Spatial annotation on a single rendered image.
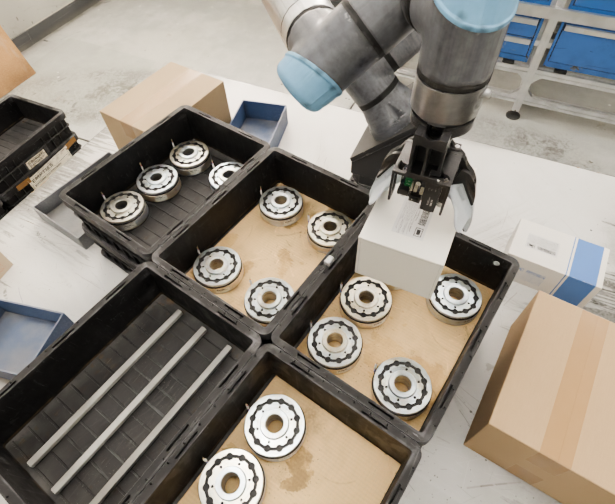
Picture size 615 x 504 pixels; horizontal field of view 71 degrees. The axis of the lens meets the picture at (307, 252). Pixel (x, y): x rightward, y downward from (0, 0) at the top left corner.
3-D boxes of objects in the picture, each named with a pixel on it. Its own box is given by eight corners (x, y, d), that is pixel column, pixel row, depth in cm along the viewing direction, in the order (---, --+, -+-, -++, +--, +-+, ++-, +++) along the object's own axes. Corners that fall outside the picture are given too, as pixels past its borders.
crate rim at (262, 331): (274, 152, 104) (273, 144, 102) (382, 203, 94) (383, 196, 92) (151, 264, 86) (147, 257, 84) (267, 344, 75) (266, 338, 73)
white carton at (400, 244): (395, 187, 77) (402, 148, 70) (462, 206, 74) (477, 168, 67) (354, 272, 67) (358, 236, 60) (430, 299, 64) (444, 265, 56)
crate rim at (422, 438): (382, 203, 94) (383, 196, 92) (518, 268, 83) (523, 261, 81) (267, 344, 75) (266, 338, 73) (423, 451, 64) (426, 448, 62)
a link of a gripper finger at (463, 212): (456, 254, 61) (430, 207, 56) (465, 224, 64) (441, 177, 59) (478, 253, 58) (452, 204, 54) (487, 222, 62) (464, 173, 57)
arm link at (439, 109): (427, 47, 47) (503, 63, 45) (419, 84, 51) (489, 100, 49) (406, 84, 44) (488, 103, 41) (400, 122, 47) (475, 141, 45)
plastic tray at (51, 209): (86, 250, 115) (77, 238, 111) (41, 218, 122) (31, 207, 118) (160, 188, 127) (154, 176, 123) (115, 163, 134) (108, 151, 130)
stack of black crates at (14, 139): (64, 173, 214) (10, 93, 177) (111, 190, 205) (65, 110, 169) (0, 230, 193) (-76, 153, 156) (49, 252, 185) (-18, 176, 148)
